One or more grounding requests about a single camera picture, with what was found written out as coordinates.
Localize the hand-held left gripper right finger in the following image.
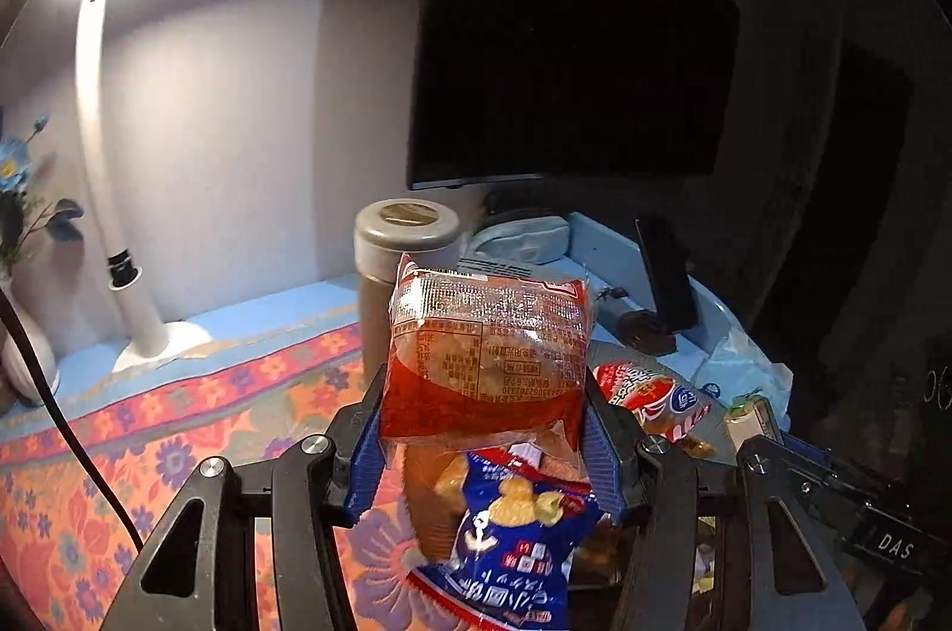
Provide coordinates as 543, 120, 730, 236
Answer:
580, 371, 871, 631

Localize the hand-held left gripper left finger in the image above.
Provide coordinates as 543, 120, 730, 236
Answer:
96, 363, 388, 631

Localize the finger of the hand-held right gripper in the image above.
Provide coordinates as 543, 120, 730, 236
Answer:
777, 439, 903, 518

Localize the red clear snack packet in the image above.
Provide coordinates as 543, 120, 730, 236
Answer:
377, 253, 594, 478

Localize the red striped snack packet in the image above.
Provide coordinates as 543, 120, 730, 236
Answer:
593, 360, 716, 457

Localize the green snack packet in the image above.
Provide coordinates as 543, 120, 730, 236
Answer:
724, 395, 784, 448

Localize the blue chip bag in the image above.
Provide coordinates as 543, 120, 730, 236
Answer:
405, 444, 602, 631

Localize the clear plastic bag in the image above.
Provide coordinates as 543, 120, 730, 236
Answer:
697, 325, 794, 414

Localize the floral woven tablecloth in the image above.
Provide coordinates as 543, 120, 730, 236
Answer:
0, 319, 421, 631

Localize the black phone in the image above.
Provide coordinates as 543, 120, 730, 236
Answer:
617, 215, 702, 357

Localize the beige tumbler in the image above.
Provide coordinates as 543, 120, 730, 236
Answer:
354, 197, 463, 379

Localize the grey pouch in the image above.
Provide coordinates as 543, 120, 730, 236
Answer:
468, 212, 573, 267

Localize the artificial flower bouquet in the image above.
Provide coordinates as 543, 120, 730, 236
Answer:
0, 106, 85, 277

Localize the black monitor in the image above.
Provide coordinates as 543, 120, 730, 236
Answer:
406, 0, 742, 192

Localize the white desk lamp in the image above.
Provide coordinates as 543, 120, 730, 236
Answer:
18, 0, 207, 373

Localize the black cable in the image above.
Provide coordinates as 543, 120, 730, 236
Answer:
0, 287, 145, 552

